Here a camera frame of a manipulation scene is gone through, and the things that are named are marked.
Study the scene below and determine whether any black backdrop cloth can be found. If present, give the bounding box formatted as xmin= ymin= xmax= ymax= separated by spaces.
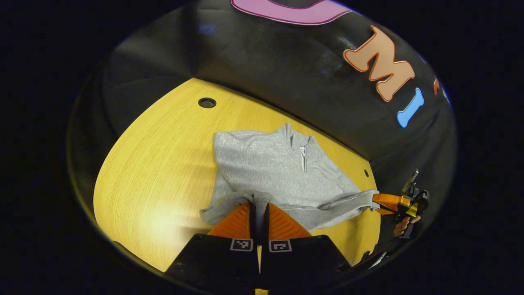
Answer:
xmin=68 ymin=0 xmax=457 ymax=263

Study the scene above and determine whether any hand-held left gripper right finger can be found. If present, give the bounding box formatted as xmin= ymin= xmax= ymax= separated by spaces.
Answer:
xmin=260 ymin=202 xmax=352 ymax=293

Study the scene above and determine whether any grey zip-neck sweatshirt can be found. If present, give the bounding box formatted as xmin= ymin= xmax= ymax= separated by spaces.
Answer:
xmin=200 ymin=123 xmax=381 ymax=232

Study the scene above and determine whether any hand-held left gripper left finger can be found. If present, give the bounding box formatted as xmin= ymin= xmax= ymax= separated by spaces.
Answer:
xmin=166 ymin=201 xmax=261 ymax=293

